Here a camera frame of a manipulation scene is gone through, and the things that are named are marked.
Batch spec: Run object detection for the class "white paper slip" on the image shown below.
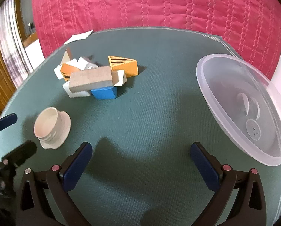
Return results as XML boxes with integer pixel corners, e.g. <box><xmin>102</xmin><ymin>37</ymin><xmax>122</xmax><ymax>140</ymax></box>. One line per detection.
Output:
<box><xmin>64</xmin><ymin>29</ymin><xmax>94</xmax><ymax>46</ymax></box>

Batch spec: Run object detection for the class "wooden furniture edge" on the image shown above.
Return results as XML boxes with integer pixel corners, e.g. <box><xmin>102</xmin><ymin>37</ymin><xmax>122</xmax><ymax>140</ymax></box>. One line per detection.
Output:
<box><xmin>23</xmin><ymin>34</ymin><xmax>39</xmax><ymax>50</ymax></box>

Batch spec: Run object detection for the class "cream wooden block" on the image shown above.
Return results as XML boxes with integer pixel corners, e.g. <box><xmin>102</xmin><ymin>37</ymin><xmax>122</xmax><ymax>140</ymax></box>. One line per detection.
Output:
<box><xmin>111</xmin><ymin>70</ymin><xmax>127</xmax><ymax>87</ymax></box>

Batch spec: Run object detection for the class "blue block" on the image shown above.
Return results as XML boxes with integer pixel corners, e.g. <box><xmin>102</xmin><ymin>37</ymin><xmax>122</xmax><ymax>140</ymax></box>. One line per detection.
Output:
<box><xmin>91</xmin><ymin>86</ymin><xmax>118</xmax><ymax>100</ymax></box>

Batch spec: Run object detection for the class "cream plastic cup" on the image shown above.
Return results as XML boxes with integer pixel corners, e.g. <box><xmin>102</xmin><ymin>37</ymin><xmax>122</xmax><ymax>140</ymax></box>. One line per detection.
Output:
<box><xmin>34</xmin><ymin>107</ymin><xmax>71</xmax><ymax>150</ymax></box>

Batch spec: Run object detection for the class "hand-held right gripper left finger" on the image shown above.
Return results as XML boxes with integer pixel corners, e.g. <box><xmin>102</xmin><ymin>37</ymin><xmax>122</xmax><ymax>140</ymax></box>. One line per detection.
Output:
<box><xmin>15</xmin><ymin>142</ymin><xmax>93</xmax><ymax>226</ymax></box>

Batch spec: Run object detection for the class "plain wooden rectangular block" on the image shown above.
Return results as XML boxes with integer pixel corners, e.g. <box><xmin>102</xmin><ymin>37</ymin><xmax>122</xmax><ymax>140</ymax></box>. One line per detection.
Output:
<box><xmin>69</xmin><ymin>66</ymin><xmax>114</xmax><ymax>93</ymax></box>

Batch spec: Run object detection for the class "orange striped triangle block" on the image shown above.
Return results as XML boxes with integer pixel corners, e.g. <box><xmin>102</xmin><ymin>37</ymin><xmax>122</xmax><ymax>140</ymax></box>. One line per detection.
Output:
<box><xmin>108</xmin><ymin>56</ymin><xmax>139</xmax><ymax>78</ymax></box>

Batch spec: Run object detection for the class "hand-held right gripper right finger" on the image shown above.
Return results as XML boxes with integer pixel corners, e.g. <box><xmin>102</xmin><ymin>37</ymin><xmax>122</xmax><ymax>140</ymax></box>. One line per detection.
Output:
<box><xmin>190</xmin><ymin>142</ymin><xmax>267</xmax><ymax>226</ymax></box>

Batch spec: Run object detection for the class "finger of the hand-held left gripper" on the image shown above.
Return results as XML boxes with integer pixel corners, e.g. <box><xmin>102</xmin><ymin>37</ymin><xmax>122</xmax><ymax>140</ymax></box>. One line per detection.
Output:
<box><xmin>1</xmin><ymin>141</ymin><xmax>37</xmax><ymax>167</ymax></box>
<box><xmin>0</xmin><ymin>113</ymin><xmax>18</xmax><ymax>144</ymax></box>

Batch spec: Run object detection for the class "white sheer curtain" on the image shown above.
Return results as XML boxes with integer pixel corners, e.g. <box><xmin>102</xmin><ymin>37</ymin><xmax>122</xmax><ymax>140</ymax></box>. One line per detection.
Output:
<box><xmin>0</xmin><ymin>0</ymin><xmax>35</xmax><ymax>87</ymax></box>

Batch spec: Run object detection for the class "red quilted blanket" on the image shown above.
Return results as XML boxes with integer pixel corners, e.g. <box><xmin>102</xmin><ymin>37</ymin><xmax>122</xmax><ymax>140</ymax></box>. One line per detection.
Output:
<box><xmin>30</xmin><ymin>0</ymin><xmax>281</xmax><ymax>80</ymax></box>

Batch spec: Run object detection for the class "clear plastic bowl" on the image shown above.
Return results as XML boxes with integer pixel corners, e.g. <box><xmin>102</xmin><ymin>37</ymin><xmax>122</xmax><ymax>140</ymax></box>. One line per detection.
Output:
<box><xmin>196</xmin><ymin>54</ymin><xmax>281</xmax><ymax>167</ymax></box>

